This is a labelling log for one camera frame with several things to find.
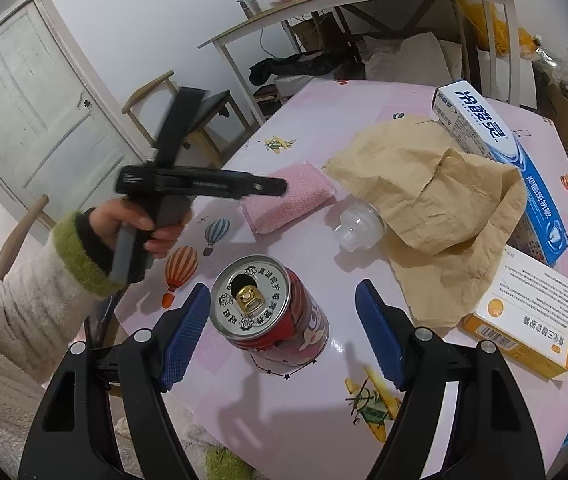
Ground white wooden side table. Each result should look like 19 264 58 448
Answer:
198 0 529 127

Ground wooden chair with dark seat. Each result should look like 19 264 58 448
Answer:
0 194 50 282
122 70 255 169

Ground person's left forearm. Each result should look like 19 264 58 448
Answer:
0 210 132 401

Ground blue white toothpaste box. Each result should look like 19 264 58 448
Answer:
431 79 568 268

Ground pink printed tablecloth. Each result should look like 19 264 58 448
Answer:
114 79 568 480

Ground person's left hand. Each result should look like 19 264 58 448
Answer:
88 198 185 258

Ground white woven sacks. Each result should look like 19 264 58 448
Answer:
363 31 466 84

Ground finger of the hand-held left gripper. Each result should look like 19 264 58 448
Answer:
184 169 289 200

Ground clear plastic bottle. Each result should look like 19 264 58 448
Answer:
333 198 388 254

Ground pink sponge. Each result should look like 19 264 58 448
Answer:
240 161 335 236

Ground white door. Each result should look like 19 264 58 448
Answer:
0 0 151 227

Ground yellow plastic bag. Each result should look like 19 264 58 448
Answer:
456 0 536 62

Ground glass bowl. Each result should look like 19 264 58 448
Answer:
238 0 298 19

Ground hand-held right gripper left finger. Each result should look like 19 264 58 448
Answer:
18 282 212 480

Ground yellow white medicine box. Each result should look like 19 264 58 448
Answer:
458 245 568 381

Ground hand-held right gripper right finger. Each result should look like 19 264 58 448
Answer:
355 279 547 480

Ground small cardboard box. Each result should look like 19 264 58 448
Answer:
293 14 335 54

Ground brown paper bag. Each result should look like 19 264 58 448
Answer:
323 117 528 329

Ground red drink can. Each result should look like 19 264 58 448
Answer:
210 255 331 367

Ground black cloth bundle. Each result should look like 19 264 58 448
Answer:
248 51 361 87

